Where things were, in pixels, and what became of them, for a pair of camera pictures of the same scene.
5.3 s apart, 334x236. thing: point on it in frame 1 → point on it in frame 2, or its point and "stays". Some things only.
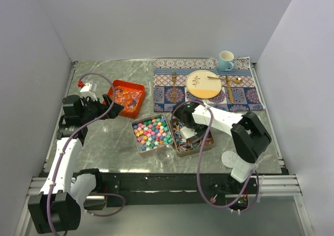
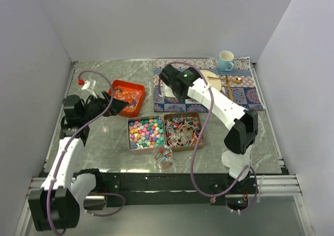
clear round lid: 229,159 stays
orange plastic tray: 129,95 stays
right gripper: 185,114 → 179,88
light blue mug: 225,62 stays
